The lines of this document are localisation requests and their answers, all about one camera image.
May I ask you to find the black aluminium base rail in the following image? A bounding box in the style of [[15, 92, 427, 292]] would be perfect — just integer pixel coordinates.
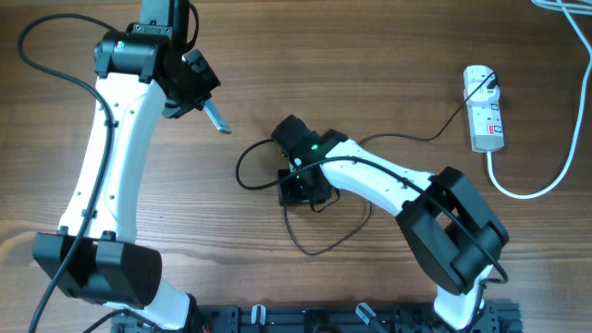
[[110, 302, 524, 333]]

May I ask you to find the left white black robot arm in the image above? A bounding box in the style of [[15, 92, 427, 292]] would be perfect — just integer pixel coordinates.
[[33, 1, 230, 332]]

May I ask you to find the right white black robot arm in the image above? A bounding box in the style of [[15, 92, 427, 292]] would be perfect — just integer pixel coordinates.
[[269, 115, 509, 332]]

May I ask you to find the white power strip cord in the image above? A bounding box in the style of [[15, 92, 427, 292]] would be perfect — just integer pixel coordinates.
[[485, 0, 592, 201]]

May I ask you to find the blue smartphone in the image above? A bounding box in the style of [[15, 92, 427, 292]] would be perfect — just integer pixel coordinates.
[[203, 99, 231, 134]]

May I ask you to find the white power strip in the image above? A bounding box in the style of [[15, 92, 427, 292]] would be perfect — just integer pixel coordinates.
[[463, 65, 504, 154]]

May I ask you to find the black usb charger cable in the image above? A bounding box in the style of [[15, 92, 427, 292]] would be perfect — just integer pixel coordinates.
[[281, 71, 500, 257]]

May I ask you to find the white cables top right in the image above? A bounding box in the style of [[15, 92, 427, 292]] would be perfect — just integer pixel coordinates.
[[530, 0, 592, 17]]

